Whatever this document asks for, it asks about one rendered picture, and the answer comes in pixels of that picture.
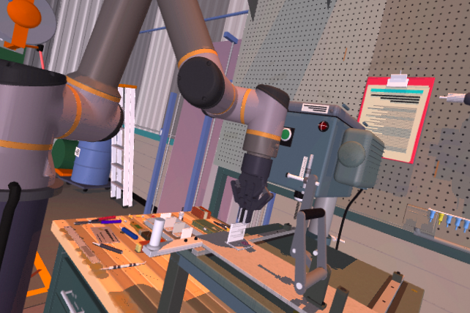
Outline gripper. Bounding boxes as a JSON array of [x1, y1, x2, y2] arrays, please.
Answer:
[[230, 152, 275, 228]]

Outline white feed lever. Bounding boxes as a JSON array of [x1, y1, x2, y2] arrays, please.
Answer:
[[285, 154, 321, 188]]

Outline blue-grey pillar drill body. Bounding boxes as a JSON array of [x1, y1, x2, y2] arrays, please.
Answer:
[[265, 100, 386, 236]]

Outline grey slide plate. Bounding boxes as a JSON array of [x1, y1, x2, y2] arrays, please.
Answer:
[[142, 223, 296, 259]]

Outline green steel drill stand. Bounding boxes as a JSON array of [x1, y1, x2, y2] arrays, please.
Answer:
[[157, 230, 361, 313]]

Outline white cylinder pin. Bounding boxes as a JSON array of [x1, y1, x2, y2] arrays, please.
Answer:
[[149, 217, 166, 249]]

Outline red-brown box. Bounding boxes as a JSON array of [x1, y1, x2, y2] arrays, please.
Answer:
[[190, 205, 212, 221]]

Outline green round button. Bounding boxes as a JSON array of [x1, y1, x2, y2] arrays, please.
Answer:
[[280, 127, 296, 148]]

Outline grey clamp lever black grip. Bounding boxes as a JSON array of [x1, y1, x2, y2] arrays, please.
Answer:
[[288, 176, 331, 295]]

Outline white ladder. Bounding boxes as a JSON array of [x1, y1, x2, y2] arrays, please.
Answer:
[[109, 84, 138, 208]]

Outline white striped pencil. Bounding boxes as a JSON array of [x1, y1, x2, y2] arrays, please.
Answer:
[[99, 260, 147, 272]]

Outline grey perforated plate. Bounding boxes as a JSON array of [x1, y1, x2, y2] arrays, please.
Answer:
[[91, 227, 122, 244]]

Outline black pen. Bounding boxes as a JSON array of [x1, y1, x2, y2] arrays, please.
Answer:
[[92, 241, 124, 255]]

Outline wooden workbench with green cabinet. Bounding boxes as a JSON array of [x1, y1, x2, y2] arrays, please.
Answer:
[[44, 211, 236, 313]]

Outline blue drum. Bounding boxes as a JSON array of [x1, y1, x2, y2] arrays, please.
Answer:
[[70, 139, 113, 187]]

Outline red clipboard with paper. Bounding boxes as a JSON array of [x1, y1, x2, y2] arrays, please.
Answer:
[[357, 72, 436, 165]]

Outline tan wooden bar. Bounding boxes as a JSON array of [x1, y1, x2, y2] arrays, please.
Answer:
[[369, 271, 405, 313]]

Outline grey wheeled dolly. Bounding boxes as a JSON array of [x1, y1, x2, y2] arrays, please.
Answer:
[[57, 171, 111, 193]]

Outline steel ruler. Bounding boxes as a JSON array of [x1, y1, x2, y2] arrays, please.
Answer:
[[61, 225, 100, 264]]

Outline green drum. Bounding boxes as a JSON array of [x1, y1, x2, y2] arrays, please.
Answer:
[[51, 137, 80, 172]]

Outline rack of blue yellow bits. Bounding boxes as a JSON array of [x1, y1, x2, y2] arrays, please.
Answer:
[[427, 208, 470, 239]]

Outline white aluminium bracket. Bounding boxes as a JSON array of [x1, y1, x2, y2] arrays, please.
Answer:
[[226, 222, 247, 244]]

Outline blue frame with pink panels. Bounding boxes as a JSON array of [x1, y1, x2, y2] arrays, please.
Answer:
[[143, 31, 245, 215]]

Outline black power cable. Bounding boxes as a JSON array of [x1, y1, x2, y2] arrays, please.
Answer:
[[335, 188, 364, 251]]

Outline red-handled pliers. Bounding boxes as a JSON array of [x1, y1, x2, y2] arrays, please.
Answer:
[[74, 215, 117, 227]]

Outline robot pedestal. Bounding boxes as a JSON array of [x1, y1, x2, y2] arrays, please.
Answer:
[[0, 186, 51, 313]]

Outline black-handled tool on pegboard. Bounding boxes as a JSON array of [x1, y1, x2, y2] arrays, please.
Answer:
[[439, 91, 470, 108]]

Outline black hose on pedestal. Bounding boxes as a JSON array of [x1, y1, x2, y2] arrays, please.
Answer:
[[0, 181, 23, 313]]

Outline grey hose reel orange hub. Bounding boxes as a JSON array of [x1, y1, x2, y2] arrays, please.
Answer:
[[0, 0, 59, 52]]

